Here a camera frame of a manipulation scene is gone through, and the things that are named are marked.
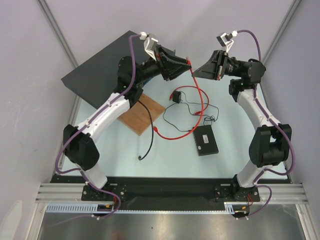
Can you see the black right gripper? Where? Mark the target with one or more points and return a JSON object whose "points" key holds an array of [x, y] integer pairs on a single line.
{"points": [[222, 65]]}

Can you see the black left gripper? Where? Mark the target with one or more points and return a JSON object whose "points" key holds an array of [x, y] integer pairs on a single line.
{"points": [[170, 66]]}

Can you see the small black network switch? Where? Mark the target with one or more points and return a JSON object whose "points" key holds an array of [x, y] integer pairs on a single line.
{"points": [[205, 141]]}

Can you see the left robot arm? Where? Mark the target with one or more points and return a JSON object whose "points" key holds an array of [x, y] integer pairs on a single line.
{"points": [[79, 142]]}

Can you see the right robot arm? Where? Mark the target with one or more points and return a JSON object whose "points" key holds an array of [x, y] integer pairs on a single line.
{"points": [[270, 144]]}

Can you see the black power adapter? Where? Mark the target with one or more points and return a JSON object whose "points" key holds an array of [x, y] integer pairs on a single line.
{"points": [[176, 97]]}

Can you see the bamboo wooden board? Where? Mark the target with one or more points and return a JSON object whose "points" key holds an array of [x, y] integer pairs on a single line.
{"points": [[137, 118]]}

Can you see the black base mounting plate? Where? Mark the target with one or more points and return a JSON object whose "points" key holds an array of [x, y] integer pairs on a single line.
{"points": [[171, 194]]}

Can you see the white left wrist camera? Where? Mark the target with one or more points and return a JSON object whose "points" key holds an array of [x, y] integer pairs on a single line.
{"points": [[149, 44]]}

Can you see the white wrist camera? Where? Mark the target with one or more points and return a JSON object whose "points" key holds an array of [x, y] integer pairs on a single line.
{"points": [[149, 44], [226, 40]]}

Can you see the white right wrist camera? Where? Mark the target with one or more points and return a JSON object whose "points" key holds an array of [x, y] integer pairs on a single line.
{"points": [[226, 40]]}

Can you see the large blue rack switch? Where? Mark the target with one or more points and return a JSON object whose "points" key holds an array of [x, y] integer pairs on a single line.
{"points": [[96, 79]]}

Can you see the aluminium frame rail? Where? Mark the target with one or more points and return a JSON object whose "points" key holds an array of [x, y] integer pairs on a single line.
{"points": [[285, 194]]}

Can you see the white slotted cable duct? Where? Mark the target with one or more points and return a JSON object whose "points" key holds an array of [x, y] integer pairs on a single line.
{"points": [[86, 208]]}

